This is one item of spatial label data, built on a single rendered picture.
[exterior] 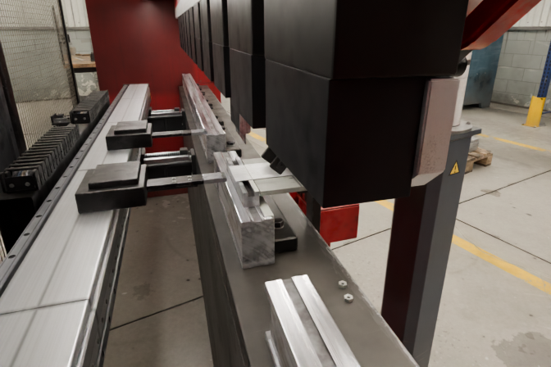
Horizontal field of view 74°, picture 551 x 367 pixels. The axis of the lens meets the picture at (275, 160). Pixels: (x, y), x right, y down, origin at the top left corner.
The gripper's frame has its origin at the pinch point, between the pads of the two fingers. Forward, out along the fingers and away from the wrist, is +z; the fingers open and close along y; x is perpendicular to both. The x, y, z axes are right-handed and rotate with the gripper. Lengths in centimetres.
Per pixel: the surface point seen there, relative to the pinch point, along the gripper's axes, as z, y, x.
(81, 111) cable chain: 29, -60, -35
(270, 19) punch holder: -11.9, 38.0, -26.6
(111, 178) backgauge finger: 19.6, 4.1, -24.4
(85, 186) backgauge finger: 23.3, 3.2, -26.9
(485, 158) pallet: -108, -190, 270
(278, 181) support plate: 2.7, 6.2, 0.5
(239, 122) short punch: -1.9, 5.6, -12.8
